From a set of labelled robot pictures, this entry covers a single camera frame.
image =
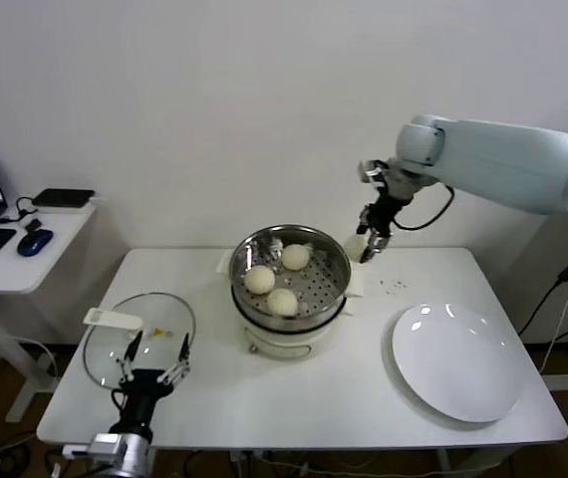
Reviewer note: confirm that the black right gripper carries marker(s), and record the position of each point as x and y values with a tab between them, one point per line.
387	210

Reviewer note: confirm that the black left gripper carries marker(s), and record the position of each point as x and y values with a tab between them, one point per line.
144	391

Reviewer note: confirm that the white steamed baozi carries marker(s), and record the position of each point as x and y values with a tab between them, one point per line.
355	247
282	302
259	280
295	257

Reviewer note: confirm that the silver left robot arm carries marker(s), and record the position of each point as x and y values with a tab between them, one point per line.
122	450

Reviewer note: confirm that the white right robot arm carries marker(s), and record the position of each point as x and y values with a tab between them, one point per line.
503	159

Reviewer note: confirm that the stainless steel steamer basket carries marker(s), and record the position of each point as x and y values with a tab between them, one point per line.
324	279

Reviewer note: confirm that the dark crumbs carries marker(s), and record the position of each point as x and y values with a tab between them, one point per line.
400	285

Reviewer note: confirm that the white electric cooker pot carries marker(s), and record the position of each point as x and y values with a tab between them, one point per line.
279	346

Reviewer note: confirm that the white side desk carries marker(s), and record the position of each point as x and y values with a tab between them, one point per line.
25	279

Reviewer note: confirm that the white round plate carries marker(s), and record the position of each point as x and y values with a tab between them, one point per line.
453	363

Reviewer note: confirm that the blue computer mouse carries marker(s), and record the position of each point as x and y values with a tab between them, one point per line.
35	242

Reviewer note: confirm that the small black adapter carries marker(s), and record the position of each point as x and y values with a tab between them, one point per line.
34	225

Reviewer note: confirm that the black flat device box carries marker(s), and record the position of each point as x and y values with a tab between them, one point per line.
64	197

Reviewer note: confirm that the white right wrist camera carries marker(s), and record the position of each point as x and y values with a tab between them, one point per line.
371	172

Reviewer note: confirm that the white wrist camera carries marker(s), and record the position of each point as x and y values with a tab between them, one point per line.
76	451
371	172

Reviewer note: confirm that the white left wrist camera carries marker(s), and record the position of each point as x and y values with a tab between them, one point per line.
76	451

